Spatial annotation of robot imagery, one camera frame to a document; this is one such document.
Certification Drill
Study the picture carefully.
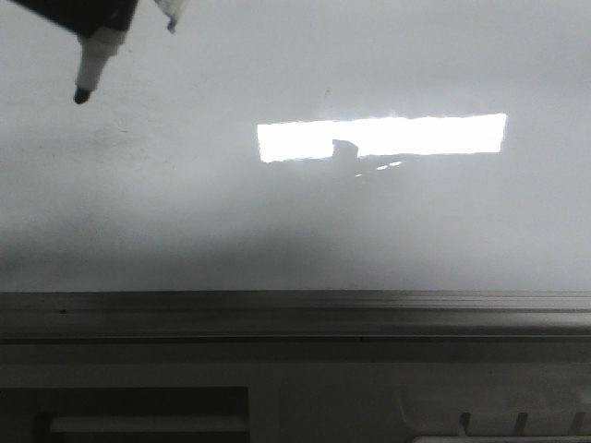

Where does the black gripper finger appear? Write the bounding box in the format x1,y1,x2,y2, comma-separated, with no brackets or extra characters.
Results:
12,0,138,44

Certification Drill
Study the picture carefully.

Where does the white whiteboard marker black tip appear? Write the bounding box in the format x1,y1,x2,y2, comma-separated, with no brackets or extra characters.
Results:
74,27,127,104

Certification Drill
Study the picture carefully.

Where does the red magnet taped to marker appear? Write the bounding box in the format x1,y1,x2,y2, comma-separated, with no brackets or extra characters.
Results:
154,0,188,33

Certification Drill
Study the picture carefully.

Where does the white whiteboard surface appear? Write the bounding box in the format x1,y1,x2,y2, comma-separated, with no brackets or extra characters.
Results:
1,1,590,292

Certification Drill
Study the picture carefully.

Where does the grey plastic base housing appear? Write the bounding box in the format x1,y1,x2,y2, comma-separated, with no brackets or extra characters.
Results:
1,337,590,442

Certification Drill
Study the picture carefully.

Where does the grey aluminium whiteboard frame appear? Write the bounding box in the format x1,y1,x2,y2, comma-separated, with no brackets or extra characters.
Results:
1,290,590,341

